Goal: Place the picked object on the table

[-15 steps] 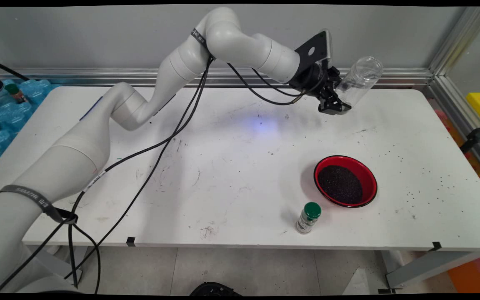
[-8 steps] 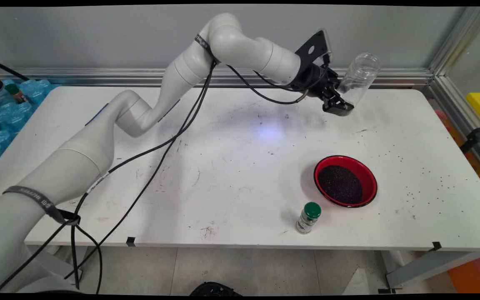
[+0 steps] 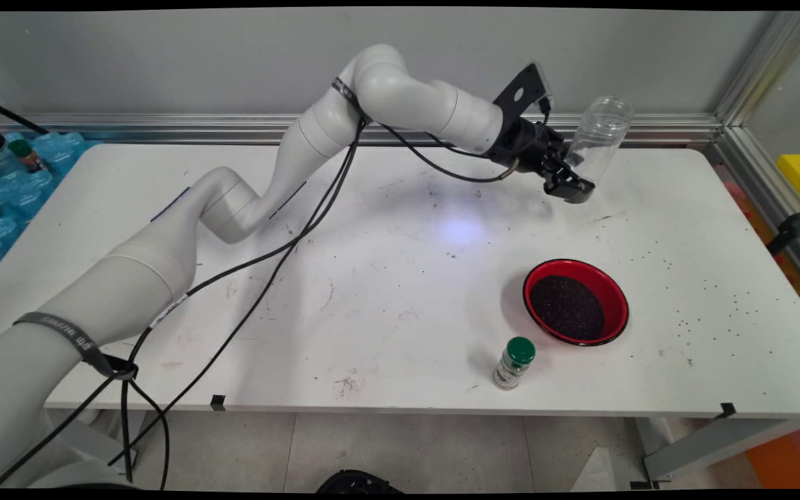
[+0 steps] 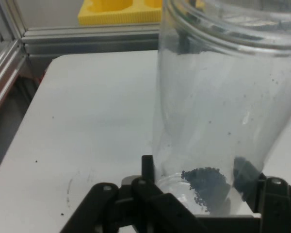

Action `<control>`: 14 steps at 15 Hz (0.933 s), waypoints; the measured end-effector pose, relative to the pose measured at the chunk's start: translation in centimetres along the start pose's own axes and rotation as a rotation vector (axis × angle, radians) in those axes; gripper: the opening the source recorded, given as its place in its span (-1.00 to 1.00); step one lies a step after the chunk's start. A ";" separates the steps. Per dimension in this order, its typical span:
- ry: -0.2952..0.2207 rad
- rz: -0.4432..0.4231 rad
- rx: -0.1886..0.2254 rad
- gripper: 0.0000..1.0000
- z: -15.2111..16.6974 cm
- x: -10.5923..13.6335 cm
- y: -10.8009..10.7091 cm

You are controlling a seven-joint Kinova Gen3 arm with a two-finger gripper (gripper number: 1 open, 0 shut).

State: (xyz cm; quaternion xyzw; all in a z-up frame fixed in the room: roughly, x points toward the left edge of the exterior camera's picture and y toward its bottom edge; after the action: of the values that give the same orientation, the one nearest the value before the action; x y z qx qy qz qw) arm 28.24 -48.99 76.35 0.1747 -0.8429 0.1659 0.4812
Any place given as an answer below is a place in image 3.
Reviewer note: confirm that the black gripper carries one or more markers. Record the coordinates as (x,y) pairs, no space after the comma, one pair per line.
(528,147)

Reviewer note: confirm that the side aluminium frame rail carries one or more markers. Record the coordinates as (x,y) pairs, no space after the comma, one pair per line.
(768,194)

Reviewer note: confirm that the black round floor object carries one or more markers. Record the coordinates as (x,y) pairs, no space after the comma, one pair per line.
(358,482)

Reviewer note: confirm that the black stand clamp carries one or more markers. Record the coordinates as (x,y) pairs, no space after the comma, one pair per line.
(792,228)

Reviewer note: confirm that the green cap red label bottle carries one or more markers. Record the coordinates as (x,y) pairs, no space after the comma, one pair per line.
(25,154)

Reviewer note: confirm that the orange floor panel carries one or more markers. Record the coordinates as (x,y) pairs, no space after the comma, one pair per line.
(789,458)

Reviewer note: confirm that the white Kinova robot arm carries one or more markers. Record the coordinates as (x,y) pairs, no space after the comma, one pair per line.
(129,278)

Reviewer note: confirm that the blue water bottle pack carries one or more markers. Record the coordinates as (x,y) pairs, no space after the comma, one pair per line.
(18,201)

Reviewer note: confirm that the red bowl black rim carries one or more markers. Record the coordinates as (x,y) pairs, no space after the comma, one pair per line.
(615,298)

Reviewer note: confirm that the horizontal aluminium frame rail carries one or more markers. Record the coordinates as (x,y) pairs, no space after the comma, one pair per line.
(164,128)

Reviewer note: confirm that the green capped spice bottle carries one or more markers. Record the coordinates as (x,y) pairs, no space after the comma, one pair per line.
(514,361)

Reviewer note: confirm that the slanted aluminium frame post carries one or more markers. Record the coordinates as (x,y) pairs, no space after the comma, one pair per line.
(764,66)

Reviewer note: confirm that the black tape marker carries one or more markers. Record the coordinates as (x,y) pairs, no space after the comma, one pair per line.
(218,402)
(726,411)

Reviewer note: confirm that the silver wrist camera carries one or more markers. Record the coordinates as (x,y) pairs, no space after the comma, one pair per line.
(544,87)

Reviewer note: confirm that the black seed heap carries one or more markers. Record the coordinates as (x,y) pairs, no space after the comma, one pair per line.
(565,309)

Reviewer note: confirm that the clear plastic jar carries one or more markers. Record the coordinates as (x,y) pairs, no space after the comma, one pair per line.
(601,135)

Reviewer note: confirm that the grey metal table leg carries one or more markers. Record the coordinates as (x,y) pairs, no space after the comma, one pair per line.
(712,444)
(105,434)

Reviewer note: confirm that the black camera mounting bracket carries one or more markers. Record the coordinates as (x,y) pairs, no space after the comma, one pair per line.
(518,94)

